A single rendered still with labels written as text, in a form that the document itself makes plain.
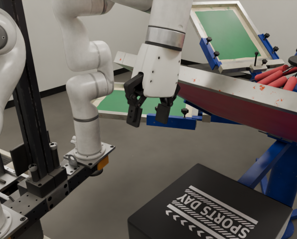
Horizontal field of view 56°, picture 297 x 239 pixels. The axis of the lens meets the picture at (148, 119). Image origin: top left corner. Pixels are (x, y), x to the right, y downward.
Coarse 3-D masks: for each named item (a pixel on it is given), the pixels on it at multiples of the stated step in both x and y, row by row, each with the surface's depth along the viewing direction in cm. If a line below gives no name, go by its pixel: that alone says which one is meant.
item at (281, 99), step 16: (128, 64) 81; (192, 80) 68; (208, 80) 65; (224, 80) 63; (240, 80) 61; (240, 96) 60; (256, 96) 58; (272, 96) 56; (288, 96) 54; (288, 112) 57
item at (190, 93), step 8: (184, 88) 83; (192, 88) 76; (184, 96) 108; (192, 96) 97; (200, 96) 87; (208, 96) 80; (200, 104) 116; (208, 104) 103; (216, 104) 93; (216, 112) 126; (224, 112) 112; (232, 112) 100; (240, 120) 121; (248, 120) 107; (256, 128) 128
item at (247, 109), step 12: (216, 96) 73; (228, 96) 66; (240, 108) 79; (252, 108) 70; (264, 108) 63; (252, 120) 100; (264, 120) 86; (276, 120) 76; (288, 120) 67; (276, 132) 111; (288, 132) 94
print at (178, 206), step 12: (192, 192) 117; (204, 192) 117; (180, 204) 111; (192, 204) 111; (204, 204) 111; (216, 204) 111; (228, 204) 111; (180, 216) 105; (192, 216) 105; (204, 216) 105; (216, 216) 105; (228, 216) 105; (240, 216) 105; (192, 228) 100; (204, 228) 100; (216, 228) 100; (228, 228) 100; (240, 228) 100; (252, 228) 100
